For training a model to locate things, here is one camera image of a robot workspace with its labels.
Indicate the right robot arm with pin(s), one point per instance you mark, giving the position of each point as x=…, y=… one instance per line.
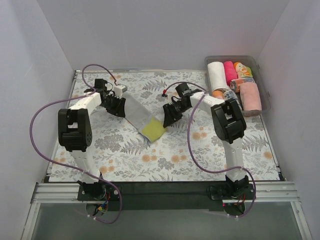
x=229, y=126

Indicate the light pink rolled towel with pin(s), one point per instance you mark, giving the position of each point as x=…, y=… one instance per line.
x=250, y=96

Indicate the yellow and grey cloths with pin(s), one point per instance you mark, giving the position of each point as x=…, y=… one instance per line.
x=142, y=119

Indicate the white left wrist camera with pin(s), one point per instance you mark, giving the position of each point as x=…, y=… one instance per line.
x=119, y=90

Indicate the white rolled towel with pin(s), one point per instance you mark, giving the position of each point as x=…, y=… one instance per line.
x=217, y=77

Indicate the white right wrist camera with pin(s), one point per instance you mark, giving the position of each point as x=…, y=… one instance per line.
x=170, y=96

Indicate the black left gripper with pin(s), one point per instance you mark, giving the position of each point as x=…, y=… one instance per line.
x=116, y=106

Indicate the small patterned rolled towel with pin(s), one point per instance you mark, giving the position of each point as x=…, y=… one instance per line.
x=234, y=84

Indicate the hot pink rolled towel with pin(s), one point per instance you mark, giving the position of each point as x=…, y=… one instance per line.
x=230, y=72

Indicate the clear plastic bin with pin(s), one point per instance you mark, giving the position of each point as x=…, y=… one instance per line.
x=251, y=63

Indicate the blue patterned towel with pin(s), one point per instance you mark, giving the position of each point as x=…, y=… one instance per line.
x=231, y=95

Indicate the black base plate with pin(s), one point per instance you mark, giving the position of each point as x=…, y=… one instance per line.
x=162, y=203

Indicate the aluminium frame rail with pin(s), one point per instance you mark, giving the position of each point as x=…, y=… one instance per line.
x=265, y=191

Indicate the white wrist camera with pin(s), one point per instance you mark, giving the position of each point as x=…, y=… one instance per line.
x=119, y=90
x=170, y=96

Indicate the orange cartoon rolled towel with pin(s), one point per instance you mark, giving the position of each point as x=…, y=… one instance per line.
x=242, y=70

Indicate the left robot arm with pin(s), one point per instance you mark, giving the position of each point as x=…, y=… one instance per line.
x=75, y=132

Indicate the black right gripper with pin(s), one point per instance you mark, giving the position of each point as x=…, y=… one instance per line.
x=171, y=113

